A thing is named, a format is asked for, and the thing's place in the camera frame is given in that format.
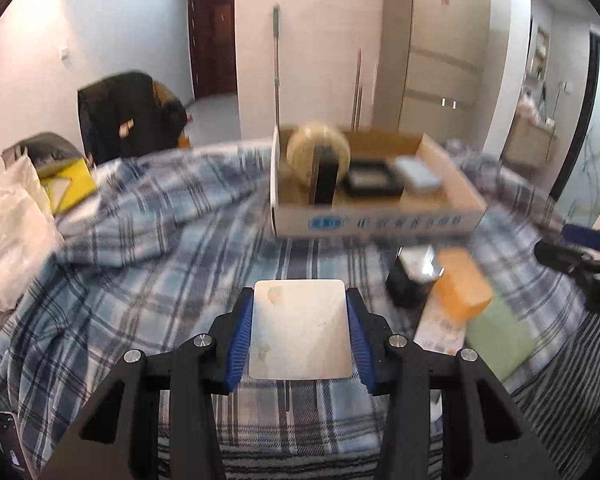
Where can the white plastic bag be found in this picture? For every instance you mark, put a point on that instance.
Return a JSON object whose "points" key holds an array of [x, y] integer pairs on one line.
{"points": [[15, 230]]}

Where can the white wall switch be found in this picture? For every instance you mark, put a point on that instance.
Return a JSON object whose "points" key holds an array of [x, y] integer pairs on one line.
{"points": [[65, 54]]}

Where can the white remote control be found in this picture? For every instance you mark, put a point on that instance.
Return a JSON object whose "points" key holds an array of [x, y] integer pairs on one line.
{"points": [[437, 327]]}

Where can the black smartphone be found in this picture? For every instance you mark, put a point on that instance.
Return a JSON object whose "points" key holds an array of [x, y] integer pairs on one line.
{"points": [[10, 440]]}

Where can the small brown carton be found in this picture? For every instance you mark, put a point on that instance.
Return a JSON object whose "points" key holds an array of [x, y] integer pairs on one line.
{"points": [[185, 140]]}

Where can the dark brown door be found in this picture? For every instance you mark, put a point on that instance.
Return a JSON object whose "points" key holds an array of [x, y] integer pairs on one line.
{"points": [[212, 40]]}

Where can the printed cardboard box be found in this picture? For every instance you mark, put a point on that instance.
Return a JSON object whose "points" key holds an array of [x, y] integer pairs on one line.
{"points": [[380, 222]]}

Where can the bathroom mirror cabinet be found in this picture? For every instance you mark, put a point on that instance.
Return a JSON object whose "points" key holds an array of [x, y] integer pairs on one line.
{"points": [[539, 52]]}

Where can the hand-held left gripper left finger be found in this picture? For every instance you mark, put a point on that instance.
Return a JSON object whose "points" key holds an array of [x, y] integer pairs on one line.
{"points": [[240, 340]]}

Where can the blue plaid blanket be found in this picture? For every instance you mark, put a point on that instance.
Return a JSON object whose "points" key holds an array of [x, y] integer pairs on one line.
{"points": [[155, 285]]}

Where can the silver rectangular plate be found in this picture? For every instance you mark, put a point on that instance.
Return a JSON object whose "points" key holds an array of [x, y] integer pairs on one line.
{"points": [[300, 330]]}

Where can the beige tape roll dispenser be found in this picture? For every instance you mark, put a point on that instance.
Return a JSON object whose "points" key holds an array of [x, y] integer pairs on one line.
{"points": [[305, 155]]}

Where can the brown patterned cloth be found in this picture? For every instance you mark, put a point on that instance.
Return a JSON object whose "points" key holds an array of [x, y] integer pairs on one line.
{"points": [[170, 105]]}

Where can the green pad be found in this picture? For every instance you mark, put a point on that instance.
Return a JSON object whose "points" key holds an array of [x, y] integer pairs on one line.
{"points": [[500, 340]]}

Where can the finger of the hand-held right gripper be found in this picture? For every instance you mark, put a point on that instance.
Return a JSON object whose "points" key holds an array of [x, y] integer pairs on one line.
{"points": [[580, 234], [565, 257]]}

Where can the grey bag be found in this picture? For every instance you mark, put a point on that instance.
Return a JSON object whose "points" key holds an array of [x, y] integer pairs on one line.
{"points": [[45, 145]]}

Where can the pale cloth pile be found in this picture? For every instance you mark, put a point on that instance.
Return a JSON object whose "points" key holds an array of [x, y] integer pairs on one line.
{"points": [[530, 107]]}

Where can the yellow bag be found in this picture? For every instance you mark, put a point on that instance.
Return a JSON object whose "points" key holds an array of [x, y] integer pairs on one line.
{"points": [[72, 180]]}

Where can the black jacket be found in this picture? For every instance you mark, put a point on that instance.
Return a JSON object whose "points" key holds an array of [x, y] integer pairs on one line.
{"points": [[115, 110]]}

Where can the small grey box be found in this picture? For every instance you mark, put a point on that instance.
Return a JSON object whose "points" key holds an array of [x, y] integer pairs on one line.
{"points": [[417, 172]]}

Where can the orange soap box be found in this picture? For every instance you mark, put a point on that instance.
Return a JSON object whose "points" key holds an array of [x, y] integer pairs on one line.
{"points": [[462, 285]]}

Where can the white wall socket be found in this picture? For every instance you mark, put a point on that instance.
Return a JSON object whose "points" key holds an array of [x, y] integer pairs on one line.
{"points": [[566, 86]]}

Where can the black tray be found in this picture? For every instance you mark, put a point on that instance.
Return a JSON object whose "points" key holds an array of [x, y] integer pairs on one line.
{"points": [[375, 191]]}

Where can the beige vanity cabinet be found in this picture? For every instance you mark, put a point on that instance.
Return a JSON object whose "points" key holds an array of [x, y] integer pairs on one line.
{"points": [[530, 140]]}

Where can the grey striped clothing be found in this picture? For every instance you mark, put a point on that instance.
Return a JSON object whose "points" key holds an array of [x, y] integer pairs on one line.
{"points": [[555, 400]]}

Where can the black box with silver top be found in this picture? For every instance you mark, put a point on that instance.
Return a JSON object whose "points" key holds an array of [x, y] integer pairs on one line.
{"points": [[405, 287]]}

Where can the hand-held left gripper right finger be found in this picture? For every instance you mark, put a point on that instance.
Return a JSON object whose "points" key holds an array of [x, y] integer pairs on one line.
{"points": [[361, 340]]}

